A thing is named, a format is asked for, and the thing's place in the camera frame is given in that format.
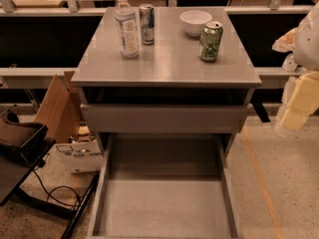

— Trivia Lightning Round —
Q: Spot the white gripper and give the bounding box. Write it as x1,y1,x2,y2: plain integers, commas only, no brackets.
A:
272,28,319,130

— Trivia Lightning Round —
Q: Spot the clear plastic water bottle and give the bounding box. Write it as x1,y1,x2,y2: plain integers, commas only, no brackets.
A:
115,0,139,58

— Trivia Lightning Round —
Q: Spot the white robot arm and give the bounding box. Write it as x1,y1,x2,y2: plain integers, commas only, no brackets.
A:
272,4,319,131

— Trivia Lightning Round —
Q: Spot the grey drawer cabinet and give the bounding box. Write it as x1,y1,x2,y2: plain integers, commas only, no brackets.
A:
72,8,261,155

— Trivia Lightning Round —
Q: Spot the open grey middle drawer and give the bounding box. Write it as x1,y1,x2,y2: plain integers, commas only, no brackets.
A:
86,134,244,239

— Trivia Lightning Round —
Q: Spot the closed grey top drawer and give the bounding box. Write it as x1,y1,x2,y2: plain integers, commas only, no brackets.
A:
81,104,248,133

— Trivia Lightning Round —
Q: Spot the green soda can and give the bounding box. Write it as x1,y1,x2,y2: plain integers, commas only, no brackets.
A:
199,21,223,62

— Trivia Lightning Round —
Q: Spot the white bowl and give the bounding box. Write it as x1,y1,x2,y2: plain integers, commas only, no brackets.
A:
179,10,212,37

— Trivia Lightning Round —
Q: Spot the silver blue energy drink can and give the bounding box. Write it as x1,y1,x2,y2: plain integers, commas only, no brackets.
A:
139,4,155,45

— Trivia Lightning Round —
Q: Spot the white printed cardboard box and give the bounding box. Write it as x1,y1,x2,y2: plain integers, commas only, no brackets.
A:
55,141,104,173

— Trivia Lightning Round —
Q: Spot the brown cardboard box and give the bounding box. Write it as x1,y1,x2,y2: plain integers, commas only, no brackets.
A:
34,71,83,143

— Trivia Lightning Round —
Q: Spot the dark tray with brown object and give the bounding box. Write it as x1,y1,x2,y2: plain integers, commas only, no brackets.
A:
0,112,48,162

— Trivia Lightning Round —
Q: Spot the grey metal railing shelf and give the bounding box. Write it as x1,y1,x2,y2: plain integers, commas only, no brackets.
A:
0,3,319,91

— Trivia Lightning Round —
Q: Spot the black side table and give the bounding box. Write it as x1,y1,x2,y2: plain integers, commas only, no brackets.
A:
0,139,98,239

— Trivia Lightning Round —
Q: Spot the black cable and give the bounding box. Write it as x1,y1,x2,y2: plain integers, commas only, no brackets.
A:
31,167,84,211

